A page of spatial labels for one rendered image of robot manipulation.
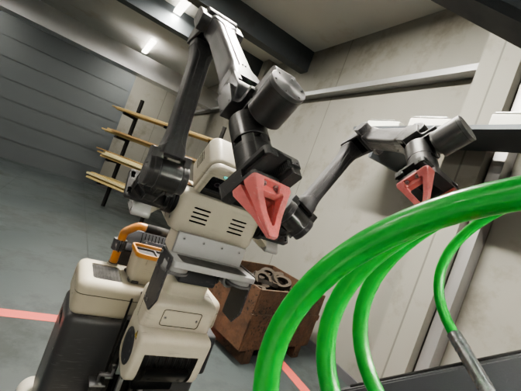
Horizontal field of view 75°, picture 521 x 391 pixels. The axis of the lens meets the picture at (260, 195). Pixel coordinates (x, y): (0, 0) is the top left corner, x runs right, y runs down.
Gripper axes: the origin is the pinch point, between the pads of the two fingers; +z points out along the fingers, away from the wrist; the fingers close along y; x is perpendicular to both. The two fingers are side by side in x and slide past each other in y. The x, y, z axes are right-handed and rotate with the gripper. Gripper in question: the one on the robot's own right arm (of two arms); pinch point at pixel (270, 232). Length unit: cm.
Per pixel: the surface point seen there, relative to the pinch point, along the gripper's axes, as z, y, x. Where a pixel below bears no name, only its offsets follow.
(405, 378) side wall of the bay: 16.0, -10.0, 39.8
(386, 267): 9.5, 11.4, 1.3
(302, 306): 14.7, 13.0, -13.9
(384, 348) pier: -16, -116, 235
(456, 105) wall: -181, 17, 258
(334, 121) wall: -284, -98, 281
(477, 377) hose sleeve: 18.7, 7.5, 22.6
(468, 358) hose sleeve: 16.6, 7.4, 23.0
